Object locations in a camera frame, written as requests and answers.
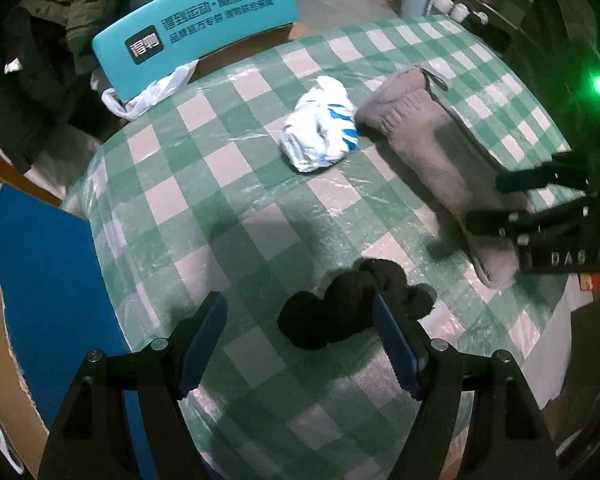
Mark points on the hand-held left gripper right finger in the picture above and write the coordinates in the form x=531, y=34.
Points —
x=400, y=355

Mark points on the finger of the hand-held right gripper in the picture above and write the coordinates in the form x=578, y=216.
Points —
x=535, y=177
x=520, y=220

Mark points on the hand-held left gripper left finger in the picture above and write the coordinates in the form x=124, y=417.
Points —
x=200, y=355

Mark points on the black sock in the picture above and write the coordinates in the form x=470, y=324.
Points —
x=330, y=310

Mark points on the grey fleece sock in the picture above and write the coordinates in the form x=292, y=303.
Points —
x=430, y=150

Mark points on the blue-rimmed cardboard box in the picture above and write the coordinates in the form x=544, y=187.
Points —
x=45, y=320

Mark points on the person's right forearm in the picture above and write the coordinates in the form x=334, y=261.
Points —
x=592, y=375

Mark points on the green checkered tablecloth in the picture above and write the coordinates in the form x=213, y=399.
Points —
x=260, y=200

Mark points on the metal shoe rack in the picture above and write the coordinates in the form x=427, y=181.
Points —
x=490, y=0

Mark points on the group of shoes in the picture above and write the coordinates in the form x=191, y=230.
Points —
x=465, y=7

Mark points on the white and blue sock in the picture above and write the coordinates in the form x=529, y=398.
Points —
x=320, y=125

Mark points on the white plastic bag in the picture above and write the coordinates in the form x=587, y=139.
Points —
x=150, y=92

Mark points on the black jacket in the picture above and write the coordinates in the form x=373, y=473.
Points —
x=25, y=90

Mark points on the olive green jacket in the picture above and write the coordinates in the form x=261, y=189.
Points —
x=90, y=0

